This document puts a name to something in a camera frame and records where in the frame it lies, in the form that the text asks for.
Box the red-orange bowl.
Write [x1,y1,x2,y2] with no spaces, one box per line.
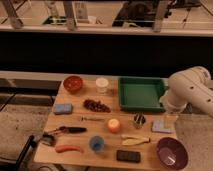
[63,75,83,94]

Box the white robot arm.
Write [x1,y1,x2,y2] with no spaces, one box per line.
[160,66,213,117]

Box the white cup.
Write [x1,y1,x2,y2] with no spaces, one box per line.
[95,77,109,94]

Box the bunch of dark grapes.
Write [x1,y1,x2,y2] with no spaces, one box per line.
[83,99,111,113]

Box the green plastic tray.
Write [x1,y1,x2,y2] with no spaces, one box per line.
[118,77,166,113]

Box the orange round fruit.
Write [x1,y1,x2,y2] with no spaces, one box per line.
[107,118,121,133]

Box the small metal tool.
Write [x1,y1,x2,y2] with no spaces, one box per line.
[80,116,105,122]

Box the small dark metal cup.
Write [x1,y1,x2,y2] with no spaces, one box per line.
[133,113,146,129]

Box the blue plastic cup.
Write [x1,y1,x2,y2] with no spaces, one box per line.
[89,136,105,153]

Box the light blue sponge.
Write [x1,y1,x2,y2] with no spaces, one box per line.
[151,120,174,134]

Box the black rectangular block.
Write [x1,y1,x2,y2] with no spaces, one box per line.
[116,150,141,163]

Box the orange sausage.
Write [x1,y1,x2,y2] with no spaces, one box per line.
[55,145,84,153]

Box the black clamp handle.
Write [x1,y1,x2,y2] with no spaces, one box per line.
[14,135,37,171]

